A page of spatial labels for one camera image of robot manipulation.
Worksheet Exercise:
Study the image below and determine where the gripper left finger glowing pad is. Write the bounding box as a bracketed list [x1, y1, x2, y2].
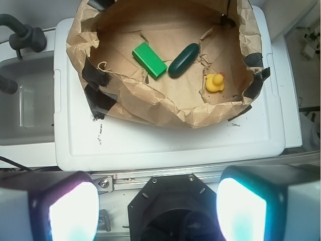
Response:
[1, 171, 99, 240]

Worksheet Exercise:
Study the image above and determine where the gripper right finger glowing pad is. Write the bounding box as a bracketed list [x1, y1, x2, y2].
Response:
[216, 164, 320, 240]

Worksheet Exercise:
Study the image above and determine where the yellow rubber duck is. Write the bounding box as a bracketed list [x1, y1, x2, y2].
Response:
[205, 72, 225, 92]

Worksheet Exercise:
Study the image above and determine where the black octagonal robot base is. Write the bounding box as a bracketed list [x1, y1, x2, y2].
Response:
[128, 174, 223, 240]

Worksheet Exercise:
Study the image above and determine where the white plastic cooler lid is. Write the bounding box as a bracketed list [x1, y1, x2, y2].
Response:
[54, 6, 286, 171]

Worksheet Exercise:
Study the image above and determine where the dark green oval case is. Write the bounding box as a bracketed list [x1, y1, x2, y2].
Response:
[168, 43, 200, 78]

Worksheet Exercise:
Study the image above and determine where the grey toy sink faucet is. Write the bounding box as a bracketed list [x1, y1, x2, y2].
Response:
[1, 14, 47, 60]

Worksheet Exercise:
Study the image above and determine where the green rectangular block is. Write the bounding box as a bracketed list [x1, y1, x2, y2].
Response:
[132, 42, 167, 79]

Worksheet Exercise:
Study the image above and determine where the crumpled brown paper bag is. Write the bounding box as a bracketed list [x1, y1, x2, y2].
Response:
[66, 1, 270, 129]

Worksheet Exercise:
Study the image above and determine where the aluminium corner bracket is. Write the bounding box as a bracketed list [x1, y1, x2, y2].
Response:
[97, 209, 111, 232]

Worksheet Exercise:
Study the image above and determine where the aluminium extrusion rail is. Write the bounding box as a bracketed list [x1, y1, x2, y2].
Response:
[90, 151, 320, 191]

